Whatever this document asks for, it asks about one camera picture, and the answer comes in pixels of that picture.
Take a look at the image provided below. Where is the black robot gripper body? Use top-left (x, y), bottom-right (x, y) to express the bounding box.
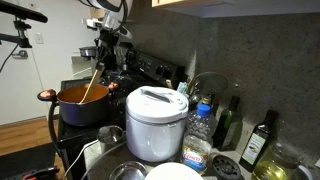
top-left (97, 30), bottom-right (119, 67)

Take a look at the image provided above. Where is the wooden spoon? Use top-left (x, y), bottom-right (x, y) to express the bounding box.
top-left (80, 62), bottom-right (105, 104)

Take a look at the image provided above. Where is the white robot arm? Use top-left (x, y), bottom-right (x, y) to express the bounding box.
top-left (79, 0), bottom-right (133, 69)

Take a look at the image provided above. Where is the orange interior cooking pot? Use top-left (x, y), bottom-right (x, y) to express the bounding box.
top-left (37, 84), bottom-right (111, 127)

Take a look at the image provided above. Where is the black coffee maker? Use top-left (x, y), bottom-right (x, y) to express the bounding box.
top-left (79, 38), bottom-right (99, 73)

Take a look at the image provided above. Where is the black electric stove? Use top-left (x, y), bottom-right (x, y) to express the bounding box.
top-left (48, 49), bottom-right (185, 169)

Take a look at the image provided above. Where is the light wooden spatula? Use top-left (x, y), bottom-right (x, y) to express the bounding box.
top-left (166, 79), bottom-right (173, 89)

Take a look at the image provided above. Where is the teal silicone whisk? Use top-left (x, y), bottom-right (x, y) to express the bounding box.
top-left (177, 82), bottom-right (187, 94)

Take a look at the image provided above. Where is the white rice cooker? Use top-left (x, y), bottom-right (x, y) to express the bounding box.
top-left (126, 86), bottom-right (189, 162)

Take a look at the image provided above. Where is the small steel cup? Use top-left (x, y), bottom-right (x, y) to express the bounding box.
top-left (97, 125), bottom-right (124, 153)

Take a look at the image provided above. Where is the gold-capped dark bottle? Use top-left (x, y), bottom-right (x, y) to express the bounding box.
top-left (201, 93), bottom-right (215, 115)

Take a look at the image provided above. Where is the small steel bowl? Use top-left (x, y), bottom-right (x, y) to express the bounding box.
top-left (109, 161), bottom-right (147, 180)

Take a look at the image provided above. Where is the Crisco oil bottle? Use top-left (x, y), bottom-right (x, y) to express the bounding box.
top-left (181, 104), bottom-right (214, 174)

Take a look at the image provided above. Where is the white plate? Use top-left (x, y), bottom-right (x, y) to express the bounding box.
top-left (144, 162), bottom-right (204, 180)

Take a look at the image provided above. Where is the green olive oil bottle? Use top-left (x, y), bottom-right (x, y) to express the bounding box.
top-left (213, 96), bottom-right (240, 150)

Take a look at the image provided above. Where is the black round perforated lid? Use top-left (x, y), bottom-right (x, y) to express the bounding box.
top-left (212, 155), bottom-right (241, 180)

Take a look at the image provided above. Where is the dark olive oil bottle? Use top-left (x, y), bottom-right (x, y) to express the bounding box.
top-left (239, 110), bottom-right (279, 172)

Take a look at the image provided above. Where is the glass oil jar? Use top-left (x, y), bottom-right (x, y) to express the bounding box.
top-left (251, 142), bottom-right (314, 180)

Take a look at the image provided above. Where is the black camera on stand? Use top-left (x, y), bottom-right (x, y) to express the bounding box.
top-left (0, 0), bottom-right (49, 73)

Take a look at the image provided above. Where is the wire mesh skimmer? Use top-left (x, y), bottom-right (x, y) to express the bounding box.
top-left (186, 72), bottom-right (228, 96)

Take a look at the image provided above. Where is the white power cable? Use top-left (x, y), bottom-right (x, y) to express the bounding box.
top-left (63, 139), bottom-right (127, 180)

